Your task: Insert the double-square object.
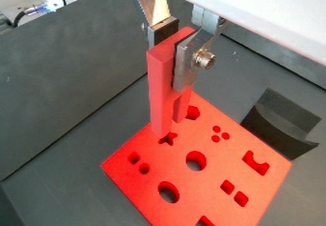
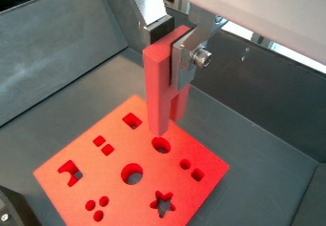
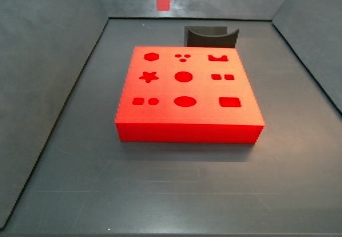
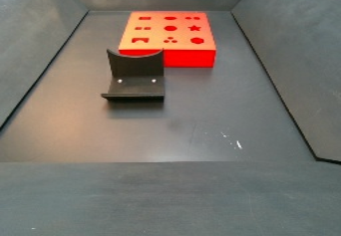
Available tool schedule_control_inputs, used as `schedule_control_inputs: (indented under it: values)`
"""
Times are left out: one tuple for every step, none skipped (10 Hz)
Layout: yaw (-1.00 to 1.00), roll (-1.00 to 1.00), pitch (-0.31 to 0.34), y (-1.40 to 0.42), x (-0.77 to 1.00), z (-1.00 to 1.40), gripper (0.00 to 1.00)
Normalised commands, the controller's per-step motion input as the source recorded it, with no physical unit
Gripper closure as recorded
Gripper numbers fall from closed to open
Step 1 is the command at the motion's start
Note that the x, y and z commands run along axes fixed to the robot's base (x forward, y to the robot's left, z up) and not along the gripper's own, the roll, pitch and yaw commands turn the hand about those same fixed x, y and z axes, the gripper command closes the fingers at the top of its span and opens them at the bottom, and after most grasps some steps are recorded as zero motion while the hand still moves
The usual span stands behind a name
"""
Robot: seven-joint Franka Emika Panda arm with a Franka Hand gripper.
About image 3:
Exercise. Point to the black curved holder block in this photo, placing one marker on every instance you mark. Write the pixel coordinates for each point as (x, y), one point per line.
(210, 36)

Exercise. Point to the red shape-sorting block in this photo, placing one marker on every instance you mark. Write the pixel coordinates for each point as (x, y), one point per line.
(187, 94)

